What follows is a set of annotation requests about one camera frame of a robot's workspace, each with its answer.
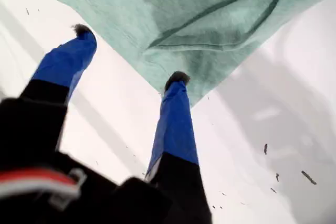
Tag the pale green T-shirt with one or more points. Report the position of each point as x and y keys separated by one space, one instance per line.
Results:
x=183 y=11

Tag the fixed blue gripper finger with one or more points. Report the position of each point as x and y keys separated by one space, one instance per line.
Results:
x=178 y=134

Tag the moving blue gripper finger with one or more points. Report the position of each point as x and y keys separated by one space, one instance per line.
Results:
x=65 y=61

